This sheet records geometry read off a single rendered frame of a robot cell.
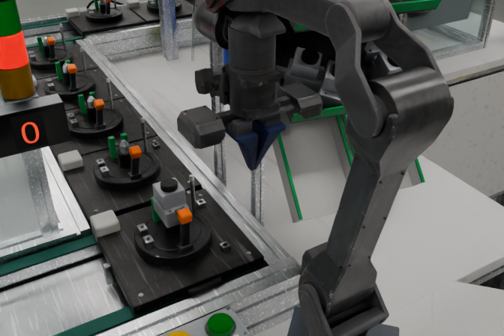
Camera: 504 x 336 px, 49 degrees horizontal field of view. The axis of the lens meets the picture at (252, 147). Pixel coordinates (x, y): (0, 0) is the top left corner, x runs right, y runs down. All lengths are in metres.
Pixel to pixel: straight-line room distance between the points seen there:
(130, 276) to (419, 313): 0.52
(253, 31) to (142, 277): 0.50
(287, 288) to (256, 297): 0.06
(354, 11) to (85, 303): 0.72
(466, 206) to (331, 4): 0.94
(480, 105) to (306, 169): 1.34
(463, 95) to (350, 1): 1.73
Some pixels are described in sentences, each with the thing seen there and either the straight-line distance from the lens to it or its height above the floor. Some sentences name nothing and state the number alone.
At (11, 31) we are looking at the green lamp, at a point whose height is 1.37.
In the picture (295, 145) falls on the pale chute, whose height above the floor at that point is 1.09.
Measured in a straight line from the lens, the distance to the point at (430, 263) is 1.19.
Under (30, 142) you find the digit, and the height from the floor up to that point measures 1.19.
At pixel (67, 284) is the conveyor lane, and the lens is 1.07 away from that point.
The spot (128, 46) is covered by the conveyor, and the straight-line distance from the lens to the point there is 2.13.
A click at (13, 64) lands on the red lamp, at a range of 0.90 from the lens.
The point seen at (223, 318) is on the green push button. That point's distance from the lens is 0.89.
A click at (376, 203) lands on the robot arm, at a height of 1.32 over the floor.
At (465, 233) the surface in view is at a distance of 1.29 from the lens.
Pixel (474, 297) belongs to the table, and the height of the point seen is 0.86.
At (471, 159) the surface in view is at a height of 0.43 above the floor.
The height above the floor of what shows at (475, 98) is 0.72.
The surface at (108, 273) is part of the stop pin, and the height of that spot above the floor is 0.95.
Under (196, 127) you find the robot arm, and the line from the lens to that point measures 0.65.
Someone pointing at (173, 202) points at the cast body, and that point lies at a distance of 0.96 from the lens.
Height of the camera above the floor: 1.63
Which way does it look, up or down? 31 degrees down
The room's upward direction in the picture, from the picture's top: straight up
